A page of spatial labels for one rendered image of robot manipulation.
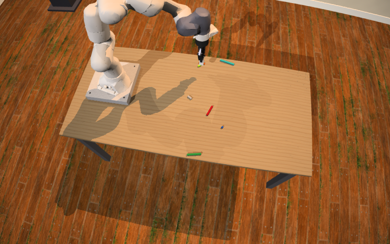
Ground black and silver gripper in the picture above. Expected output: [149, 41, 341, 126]
[196, 39, 209, 66]

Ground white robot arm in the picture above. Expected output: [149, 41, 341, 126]
[84, 0, 218, 96]

